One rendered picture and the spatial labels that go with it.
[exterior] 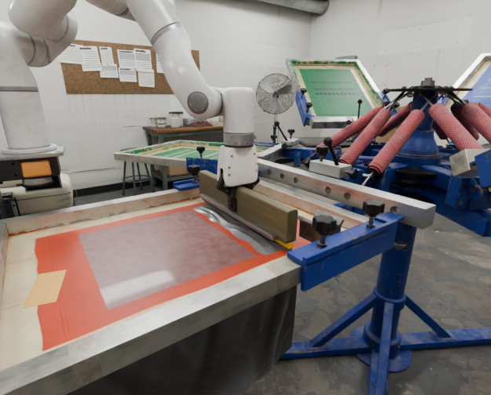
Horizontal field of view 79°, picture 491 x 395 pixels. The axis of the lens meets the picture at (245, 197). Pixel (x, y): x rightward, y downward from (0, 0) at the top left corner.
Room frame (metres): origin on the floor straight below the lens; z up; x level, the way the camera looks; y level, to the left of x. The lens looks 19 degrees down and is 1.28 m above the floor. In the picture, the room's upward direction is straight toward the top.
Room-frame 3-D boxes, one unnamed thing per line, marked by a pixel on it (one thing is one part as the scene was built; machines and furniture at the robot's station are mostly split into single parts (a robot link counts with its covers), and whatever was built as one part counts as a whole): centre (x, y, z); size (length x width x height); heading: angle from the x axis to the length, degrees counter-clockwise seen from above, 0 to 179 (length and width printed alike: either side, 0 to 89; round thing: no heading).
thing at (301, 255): (0.57, -0.22, 0.98); 0.30 x 0.05 x 0.07; 125
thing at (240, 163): (0.75, 0.02, 1.12); 0.10 x 0.07 x 0.11; 125
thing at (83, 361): (0.66, 0.14, 0.97); 0.79 x 0.58 x 0.04; 125
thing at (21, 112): (0.84, 0.60, 1.21); 0.16 x 0.13 x 0.15; 29
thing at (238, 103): (0.76, 0.05, 1.25); 0.15 x 0.10 x 0.11; 82
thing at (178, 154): (1.65, 0.10, 1.05); 1.08 x 0.61 x 0.23; 65
